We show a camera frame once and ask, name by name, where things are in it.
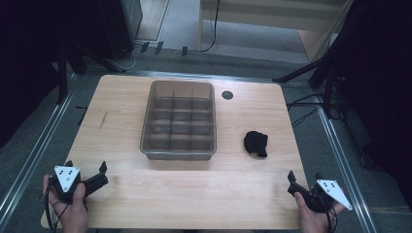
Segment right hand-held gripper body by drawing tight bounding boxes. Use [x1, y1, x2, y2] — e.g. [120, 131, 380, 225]
[304, 178, 354, 215]

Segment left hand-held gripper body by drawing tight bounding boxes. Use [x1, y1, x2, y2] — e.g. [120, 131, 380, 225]
[50, 165, 87, 205]

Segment black cloth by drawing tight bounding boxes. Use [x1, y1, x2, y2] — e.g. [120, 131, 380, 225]
[243, 130, 269, 159]

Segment grey divided storage box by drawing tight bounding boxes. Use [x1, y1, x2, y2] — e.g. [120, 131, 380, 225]
[139, 80, 218, 162]

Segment person's right hand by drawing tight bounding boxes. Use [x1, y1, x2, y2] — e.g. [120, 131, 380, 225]
[293, 191, 346, 233]

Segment person's left hand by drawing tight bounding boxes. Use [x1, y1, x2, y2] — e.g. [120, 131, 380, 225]
[42, 174, 89, 233]

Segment black tripod stand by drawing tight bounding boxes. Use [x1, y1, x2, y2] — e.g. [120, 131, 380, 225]
[271, 0, 368, 113]

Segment black tripod legs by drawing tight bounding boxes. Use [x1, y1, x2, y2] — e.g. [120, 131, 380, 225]
[68, 41, 128, 74]

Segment dark curtain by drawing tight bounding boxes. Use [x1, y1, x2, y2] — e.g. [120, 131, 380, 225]
[0, 0, 98, 149]
[336, 0, 412, 212]

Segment dark cabinet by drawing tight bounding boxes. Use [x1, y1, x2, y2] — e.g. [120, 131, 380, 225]
[96, 0, 144, 60]

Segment light wooden shelf unit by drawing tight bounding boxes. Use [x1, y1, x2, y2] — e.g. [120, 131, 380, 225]
[197, 0, 355, 63]

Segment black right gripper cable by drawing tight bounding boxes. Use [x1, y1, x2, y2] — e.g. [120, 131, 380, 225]
[319, 190, 339, 233]

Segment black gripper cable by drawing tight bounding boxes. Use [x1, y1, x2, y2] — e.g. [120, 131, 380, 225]
[319, 190, 339, 233]
[43, 180, 71, 233]

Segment metal floor rail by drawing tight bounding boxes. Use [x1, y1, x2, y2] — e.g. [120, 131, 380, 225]
[315, 106, 379, 233]
[0, 75, 78, 224]

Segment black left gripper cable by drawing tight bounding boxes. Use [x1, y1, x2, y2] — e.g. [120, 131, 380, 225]
[43, 180, 71, 233]

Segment black floor cables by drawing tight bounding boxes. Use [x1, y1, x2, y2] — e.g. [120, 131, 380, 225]
[286, 93, 326, 128]

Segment white floor cable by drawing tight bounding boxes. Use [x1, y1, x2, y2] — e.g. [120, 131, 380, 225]
[119, 44, 144, 71]

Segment black hanging cable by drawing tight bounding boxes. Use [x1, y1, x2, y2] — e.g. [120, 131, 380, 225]
[188, 0, 222, 54]

